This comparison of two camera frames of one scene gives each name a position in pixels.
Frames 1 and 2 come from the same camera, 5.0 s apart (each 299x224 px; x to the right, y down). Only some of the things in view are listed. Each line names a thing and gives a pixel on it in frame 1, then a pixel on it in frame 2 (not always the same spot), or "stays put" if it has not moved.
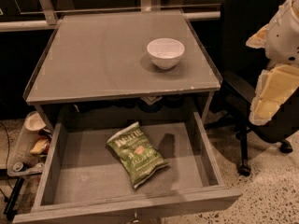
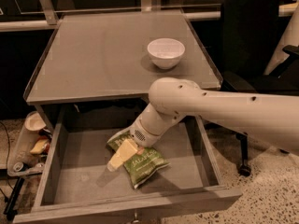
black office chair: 245,11 stays put
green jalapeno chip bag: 140,159 stays put
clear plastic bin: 30,152 stays put
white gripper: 284,37 → 142,135
